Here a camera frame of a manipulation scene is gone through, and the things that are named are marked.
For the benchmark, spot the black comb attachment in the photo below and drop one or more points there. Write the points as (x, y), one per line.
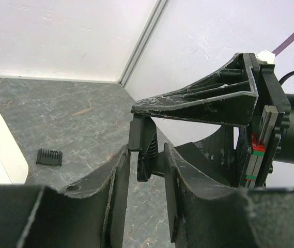
(143, 139)
(49, 157)

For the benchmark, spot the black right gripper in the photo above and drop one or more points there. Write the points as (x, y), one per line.
(228, 96)

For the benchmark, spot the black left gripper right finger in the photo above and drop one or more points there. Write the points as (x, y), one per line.
(205, 213)

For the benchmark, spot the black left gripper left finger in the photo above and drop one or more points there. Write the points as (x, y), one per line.
(90, 212)

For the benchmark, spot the aluminium frame corner post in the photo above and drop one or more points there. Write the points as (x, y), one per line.
(142, 42)

